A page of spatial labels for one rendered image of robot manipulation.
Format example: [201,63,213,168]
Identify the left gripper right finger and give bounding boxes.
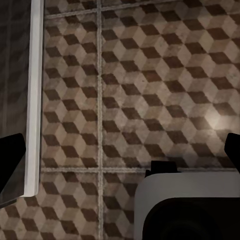
[224,133,240,172]

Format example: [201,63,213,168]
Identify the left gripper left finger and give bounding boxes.
[0,133,26,193]

